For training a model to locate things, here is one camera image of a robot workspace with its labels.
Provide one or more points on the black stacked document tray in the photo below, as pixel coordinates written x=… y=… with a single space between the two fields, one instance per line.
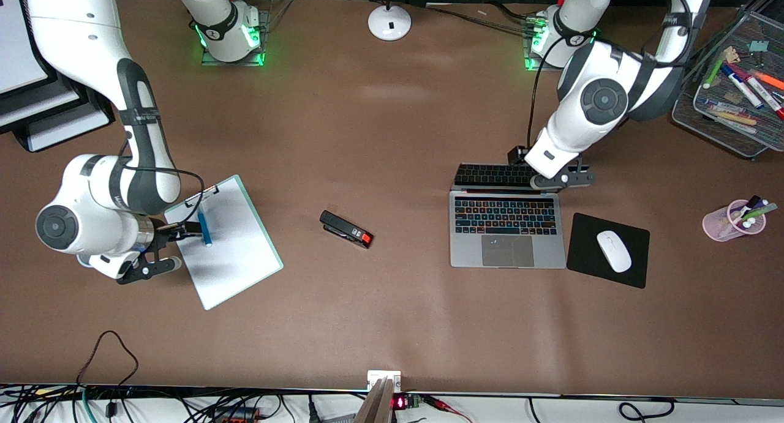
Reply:
x=20 y=140

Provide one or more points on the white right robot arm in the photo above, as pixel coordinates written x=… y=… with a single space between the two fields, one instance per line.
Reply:
x=73 y=31

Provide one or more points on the grey mounting post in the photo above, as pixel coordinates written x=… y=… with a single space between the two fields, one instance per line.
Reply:
x=373 y=408

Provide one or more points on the white marker with blue cap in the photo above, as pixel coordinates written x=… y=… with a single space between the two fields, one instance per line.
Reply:
x=742 y=87

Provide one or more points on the black purple marker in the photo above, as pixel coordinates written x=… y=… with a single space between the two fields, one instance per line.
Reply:
x=752 y=201

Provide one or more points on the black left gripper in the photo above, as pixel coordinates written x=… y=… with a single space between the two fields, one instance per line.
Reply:
x=518 y=155

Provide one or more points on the tan clip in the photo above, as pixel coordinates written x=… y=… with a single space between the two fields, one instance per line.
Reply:
x=732 y=54

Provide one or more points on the white marker with red cap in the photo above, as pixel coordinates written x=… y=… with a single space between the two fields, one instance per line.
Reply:
x=765 y=95

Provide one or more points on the red terminal block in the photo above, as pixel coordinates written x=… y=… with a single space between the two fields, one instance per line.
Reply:
x=236 y=417

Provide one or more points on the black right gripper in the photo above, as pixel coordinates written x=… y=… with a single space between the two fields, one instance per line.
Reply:
x=165 y=233

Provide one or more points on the green marker in tray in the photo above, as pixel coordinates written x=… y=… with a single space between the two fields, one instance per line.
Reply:
x=715 y=72

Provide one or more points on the pink pen cup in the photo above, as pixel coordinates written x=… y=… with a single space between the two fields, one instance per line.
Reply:
x=719 y=227

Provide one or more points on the silver laptop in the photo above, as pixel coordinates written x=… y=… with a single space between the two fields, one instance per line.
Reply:
x=508 y=239

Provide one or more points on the circuit board with red display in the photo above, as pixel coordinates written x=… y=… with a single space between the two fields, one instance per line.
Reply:
x=401 y=402

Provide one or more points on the orange highlighter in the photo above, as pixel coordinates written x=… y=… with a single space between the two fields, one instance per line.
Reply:
x=768 y=80

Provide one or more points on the white clipboard paper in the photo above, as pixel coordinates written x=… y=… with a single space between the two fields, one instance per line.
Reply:
x=233 y=258

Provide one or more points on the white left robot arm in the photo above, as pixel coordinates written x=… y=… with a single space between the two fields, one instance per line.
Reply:
x=603 y=98

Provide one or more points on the green marker in cup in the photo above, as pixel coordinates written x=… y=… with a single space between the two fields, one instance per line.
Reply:
x=759 y=212

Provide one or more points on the black mouse pad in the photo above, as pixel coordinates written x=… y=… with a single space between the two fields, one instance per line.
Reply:
x=585 y=251

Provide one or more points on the small teal clip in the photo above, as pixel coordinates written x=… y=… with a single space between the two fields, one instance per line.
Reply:
x=759 y=47

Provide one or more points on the white computer mouse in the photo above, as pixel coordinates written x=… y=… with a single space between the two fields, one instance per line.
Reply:
x=614 y=251

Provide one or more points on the white round-base stand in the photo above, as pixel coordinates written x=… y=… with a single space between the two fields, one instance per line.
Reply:
x=389 y=24

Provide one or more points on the black stapler with red tip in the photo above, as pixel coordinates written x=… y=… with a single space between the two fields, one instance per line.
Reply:
x=344 y=228

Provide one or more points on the yellow pen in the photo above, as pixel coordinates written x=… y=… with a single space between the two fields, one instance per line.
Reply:
x=735 y=118

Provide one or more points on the white bracket plate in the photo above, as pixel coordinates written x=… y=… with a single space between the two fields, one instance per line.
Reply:
x=375 y=375

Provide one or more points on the pale green clipboard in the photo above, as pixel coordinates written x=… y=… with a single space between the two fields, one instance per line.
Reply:
x=263 y=227

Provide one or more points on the white paper sheet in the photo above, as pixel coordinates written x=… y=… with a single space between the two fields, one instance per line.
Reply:
x=37 y=108
x=67 y=129
x=18 y=43

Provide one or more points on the blue mesh pen cup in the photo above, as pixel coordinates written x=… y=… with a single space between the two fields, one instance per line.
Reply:
x=82 y=261

